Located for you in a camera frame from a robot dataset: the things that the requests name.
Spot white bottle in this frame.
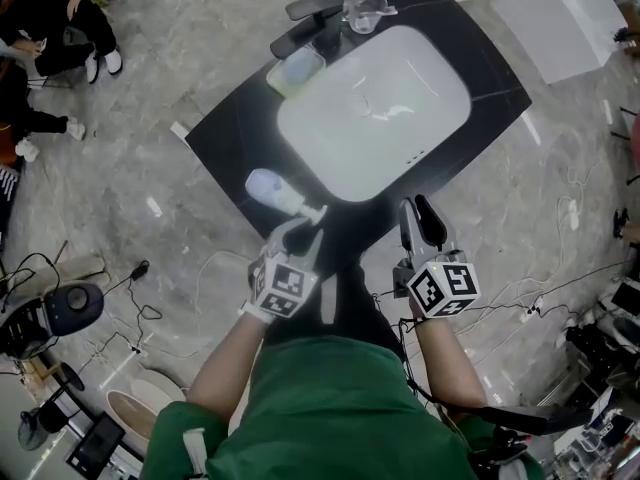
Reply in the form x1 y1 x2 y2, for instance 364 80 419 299
244 167 329 224

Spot person's green shirt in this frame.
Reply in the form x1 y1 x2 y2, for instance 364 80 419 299
144 335 544 480

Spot black waist pack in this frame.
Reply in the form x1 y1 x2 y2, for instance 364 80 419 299
469 425 531 474

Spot clear glass cup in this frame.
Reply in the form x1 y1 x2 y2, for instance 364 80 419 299
341 0 399 34

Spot black round-base device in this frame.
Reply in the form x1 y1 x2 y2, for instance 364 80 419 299
0 252 106 362

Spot small black fan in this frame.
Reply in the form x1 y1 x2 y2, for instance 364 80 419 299
17 410 51 452

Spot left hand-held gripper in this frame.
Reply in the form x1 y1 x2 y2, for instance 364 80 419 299
248 217 326 320

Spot person's right forearm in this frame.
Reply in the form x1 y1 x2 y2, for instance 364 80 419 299
409 312 489 409

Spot pale blue soap bar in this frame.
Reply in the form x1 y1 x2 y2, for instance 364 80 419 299
281 49 317 87

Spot black white striped sofa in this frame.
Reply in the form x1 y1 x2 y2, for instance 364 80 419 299
0 165 21 249

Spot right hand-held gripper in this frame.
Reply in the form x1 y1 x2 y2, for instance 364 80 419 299
392 194 481 318

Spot black strap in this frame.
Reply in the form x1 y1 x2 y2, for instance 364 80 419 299
434 397 594 437

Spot person's left forearm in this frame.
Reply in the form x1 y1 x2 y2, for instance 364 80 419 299
189 312 274 432

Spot black faucet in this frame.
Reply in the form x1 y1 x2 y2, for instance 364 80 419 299
269 0 351 62

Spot white rectangular block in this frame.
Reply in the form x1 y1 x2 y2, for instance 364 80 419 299
489 0 629 85

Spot pale soap dish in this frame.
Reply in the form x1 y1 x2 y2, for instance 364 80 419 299
265 47 325 99

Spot person's left hand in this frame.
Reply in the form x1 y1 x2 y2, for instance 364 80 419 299
242 302 279 325

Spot black flat panel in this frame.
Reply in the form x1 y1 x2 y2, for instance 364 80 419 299
66 411 126 479

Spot small orange pillow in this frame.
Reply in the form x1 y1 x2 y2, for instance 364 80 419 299
0 122 19 165

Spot black-topped vanity cabinet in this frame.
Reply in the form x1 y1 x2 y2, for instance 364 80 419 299
184 0 532 269

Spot round beige basin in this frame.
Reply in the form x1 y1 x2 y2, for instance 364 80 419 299
106 372 189 457

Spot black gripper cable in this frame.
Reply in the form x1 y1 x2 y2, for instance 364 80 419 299
372 292 436 404

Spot white sink basin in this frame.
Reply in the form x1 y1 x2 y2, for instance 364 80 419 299
276 24 473 203

